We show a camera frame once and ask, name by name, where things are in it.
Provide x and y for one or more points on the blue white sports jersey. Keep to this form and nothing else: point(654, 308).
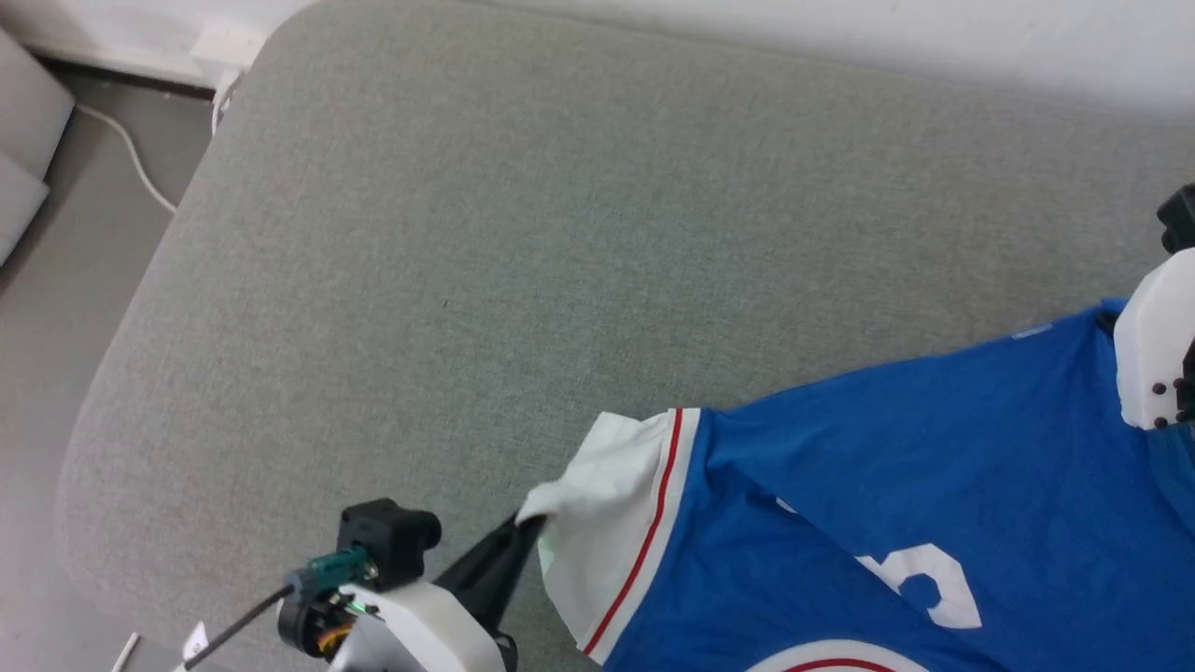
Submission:
point(887, 467)

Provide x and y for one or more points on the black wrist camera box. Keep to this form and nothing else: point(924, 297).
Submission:
point(387, 537)
point(1181, 219)

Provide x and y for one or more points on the grey upholstered furniture piece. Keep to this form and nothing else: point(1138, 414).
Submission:
point(28, 140)

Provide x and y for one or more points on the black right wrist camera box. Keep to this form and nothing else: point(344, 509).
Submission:
point(1181, 219)

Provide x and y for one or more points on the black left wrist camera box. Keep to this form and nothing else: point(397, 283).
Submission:
point(387, 537)

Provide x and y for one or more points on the grey fabric sofa seat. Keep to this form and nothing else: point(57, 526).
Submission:
point(560, 233)

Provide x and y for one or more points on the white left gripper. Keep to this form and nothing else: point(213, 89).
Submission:
point(420, 635)

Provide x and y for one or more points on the small white strip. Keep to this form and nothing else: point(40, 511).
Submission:
point(126, 653)

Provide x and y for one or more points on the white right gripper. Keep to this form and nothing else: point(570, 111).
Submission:
point(1158, 345)

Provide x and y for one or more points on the white wall socket box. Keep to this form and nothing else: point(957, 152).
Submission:
point(229, 47)

